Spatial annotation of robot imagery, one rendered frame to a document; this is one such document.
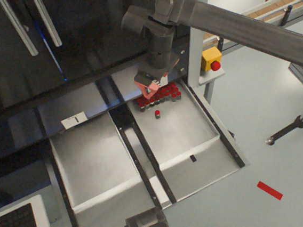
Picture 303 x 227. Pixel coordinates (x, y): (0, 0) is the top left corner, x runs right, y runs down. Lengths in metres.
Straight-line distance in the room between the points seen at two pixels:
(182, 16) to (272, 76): 1.92
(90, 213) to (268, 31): 0.83
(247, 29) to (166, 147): 0.65
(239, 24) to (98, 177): 0.77
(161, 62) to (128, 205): 0.57
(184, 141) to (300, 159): 1.22
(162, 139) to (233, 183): 0.98
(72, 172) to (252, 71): 1.76
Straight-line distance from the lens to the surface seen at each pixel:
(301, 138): 2.33
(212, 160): 1.17
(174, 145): 1.18
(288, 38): 0.65
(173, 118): 1.23
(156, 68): 0.77
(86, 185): 1.17
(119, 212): 1.12
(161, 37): 0.70
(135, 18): 0.74
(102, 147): 1.21
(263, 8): 1.61
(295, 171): 2.22
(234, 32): 0.66
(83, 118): 1.14
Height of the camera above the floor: 1.96
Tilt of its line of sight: 59 degrees down
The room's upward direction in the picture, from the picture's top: 8 degrees counter-clockwise
